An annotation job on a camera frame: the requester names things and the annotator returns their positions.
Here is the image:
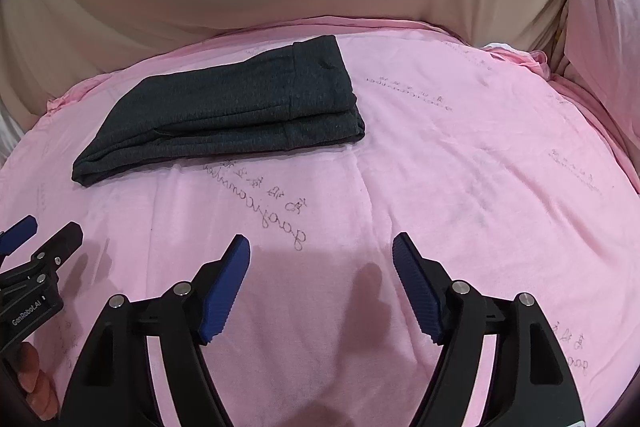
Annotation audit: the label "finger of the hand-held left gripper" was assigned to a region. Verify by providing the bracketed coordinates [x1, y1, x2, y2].
[30, 222, 84, 278]
[0, 215, 38, 258]

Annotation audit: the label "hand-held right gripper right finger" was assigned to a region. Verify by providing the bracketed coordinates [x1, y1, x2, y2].
[391, 232, 586, 427]

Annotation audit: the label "dark grey pants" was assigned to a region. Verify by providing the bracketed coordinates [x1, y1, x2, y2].
[71, 34, 367, 188]

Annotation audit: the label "pink pillow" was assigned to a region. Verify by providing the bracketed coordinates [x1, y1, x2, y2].
[547, 0, 640, 188]

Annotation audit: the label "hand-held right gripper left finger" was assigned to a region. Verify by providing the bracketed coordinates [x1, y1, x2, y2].
[59, 233, 251, 427]

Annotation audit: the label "pink printed bedsheet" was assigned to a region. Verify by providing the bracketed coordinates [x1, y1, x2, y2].
[0, 17, 640, 427]

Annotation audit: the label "silvery white curtain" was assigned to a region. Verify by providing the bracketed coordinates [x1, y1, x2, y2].
[0, 109, 28, 168]

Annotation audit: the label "person's left hand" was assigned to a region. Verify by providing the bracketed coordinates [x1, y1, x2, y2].
[14, 341, 58, 420]

